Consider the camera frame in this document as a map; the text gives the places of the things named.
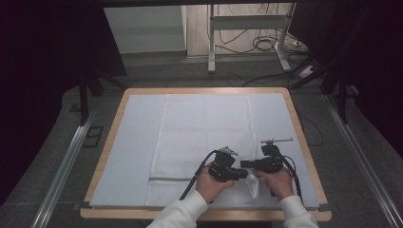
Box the black metal stand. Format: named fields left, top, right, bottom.
left=77, top=70, right=127, bottom=126
left=289, top=56, right=350, bottom=124

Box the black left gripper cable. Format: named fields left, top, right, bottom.
left=179, top=149, right=220, bottom=201

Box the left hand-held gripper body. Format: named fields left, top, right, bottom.
left=208, top=145, right=240, bottom=183

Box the person's right hand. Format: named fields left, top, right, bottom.
left=253, top=166, right=295, bottom=202

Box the dark curtain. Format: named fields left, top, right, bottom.
left=0, top=0, right=127, bottom=207
left=289, top=0, right=403, bottom=160

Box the white mesh laundry bag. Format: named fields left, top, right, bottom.
left=144, top=94, right=261, bottom=207

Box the white power strip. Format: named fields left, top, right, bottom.
left=297, top=65, right=317, bottom=79

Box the thin black floor cable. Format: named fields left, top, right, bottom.
left=297, top=112, right=325, bottom=147

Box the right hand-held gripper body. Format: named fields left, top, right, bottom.
left=258, top=138, right=295, bottom=175

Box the white metal desk frame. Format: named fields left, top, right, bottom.
left=207, top=3, right=297, bottom=74

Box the person's left hand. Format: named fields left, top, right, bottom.
left=195, top=162, right=237, bottom=203

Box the white cabinet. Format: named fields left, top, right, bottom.
left=104, top=5, right=188, bottom=55

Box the bundle of black floor cables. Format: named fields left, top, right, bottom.
left=215, top=3, right=307, bottom=55

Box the aluminium floor rail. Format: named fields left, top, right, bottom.
left=29, top=110, right=96, bottom=228
left=322, top=94, right=403, bottom=228

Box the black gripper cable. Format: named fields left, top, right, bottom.
left=275, top=151, right=304, bottom=205
left=179, top=149, right=220, bottom=201

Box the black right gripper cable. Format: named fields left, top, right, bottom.
left=275, top=151, right=304, bottom=205

